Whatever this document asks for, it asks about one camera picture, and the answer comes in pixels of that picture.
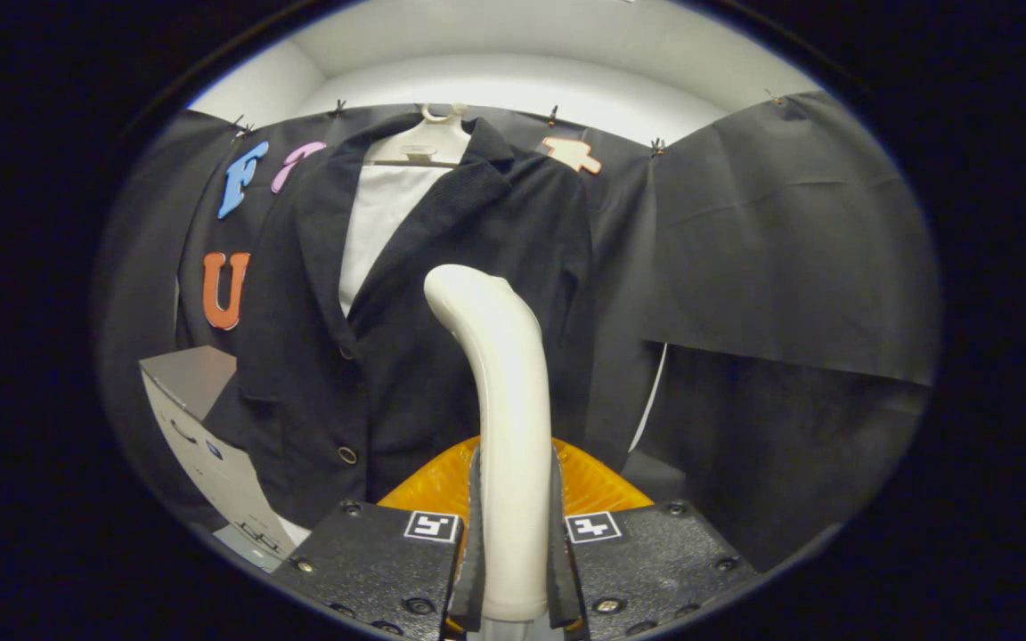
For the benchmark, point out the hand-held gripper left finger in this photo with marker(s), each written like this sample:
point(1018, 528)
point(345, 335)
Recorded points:
point(475, 570)

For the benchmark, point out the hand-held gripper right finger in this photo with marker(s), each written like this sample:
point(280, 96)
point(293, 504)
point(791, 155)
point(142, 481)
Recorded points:
point(559, 570)

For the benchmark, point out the white garment steamer head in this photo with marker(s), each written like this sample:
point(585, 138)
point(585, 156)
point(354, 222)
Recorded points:
point(513, 401)

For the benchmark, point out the black blazer jacket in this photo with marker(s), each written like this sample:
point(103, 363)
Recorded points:
point(477, 214)

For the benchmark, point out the white shirt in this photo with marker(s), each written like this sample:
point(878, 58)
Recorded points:
point(379, 223)

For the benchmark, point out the white clothes hanger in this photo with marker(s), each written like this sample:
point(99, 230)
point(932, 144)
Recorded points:
point(428, 142)

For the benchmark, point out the grey cabinet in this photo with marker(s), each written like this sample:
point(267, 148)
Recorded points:
point(192, 374)

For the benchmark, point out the black backdrop cloth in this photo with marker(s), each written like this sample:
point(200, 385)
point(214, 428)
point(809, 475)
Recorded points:
point(789, 267)

